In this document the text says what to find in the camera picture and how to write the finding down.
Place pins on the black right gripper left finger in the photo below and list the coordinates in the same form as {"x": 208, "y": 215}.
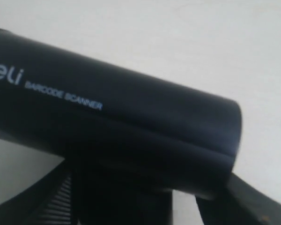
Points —
{"x": 47, "y": 202}

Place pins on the black barcode scanner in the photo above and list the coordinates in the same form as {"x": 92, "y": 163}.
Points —
{"x": 129, "y": 139}

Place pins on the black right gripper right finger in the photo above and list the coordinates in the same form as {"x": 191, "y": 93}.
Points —
{"x": 239, "y": 204}

